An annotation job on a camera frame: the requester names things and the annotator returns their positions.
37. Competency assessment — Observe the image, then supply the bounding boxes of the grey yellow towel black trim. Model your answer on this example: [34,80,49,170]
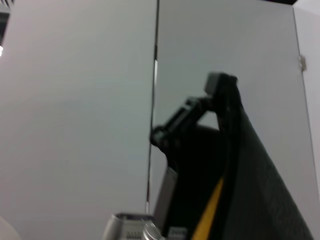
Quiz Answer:
[192,74,316,240]

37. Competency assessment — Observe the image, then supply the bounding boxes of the left gripper silver plug connector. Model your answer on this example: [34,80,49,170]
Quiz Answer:
[102,212,165,240]

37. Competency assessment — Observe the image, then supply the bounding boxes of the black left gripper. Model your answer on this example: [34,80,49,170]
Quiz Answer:
[153,124,227,240]

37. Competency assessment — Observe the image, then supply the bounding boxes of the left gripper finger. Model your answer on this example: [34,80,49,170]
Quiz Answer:
[149,71,237,151]

